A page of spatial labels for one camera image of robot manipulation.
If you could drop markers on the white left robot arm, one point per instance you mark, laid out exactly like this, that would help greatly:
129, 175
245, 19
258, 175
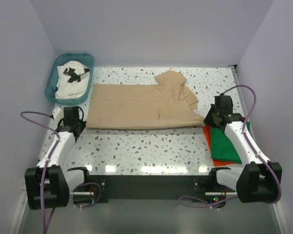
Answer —
47, 185

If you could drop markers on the teal plastic basket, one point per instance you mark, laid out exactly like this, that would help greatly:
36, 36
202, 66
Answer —
84, 58

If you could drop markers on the orange folded t shirt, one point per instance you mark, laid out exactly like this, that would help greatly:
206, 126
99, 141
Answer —
207, 136

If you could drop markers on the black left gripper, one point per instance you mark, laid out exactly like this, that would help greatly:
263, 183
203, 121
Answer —
82, 124

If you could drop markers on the green folded t shirt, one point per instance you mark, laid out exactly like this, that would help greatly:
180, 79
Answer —
222, 146

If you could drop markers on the beige t shirt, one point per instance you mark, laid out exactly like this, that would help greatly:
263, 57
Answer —
167, 104

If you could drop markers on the white t shirt black print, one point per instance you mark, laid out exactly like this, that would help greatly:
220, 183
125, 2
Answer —
73, 80

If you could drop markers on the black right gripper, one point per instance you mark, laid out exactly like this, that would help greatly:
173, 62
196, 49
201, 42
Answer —
207, 120

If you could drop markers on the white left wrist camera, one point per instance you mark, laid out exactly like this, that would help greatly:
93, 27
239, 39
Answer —
57, 114

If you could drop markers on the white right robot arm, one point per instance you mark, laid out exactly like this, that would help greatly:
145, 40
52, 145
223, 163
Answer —
260, 179

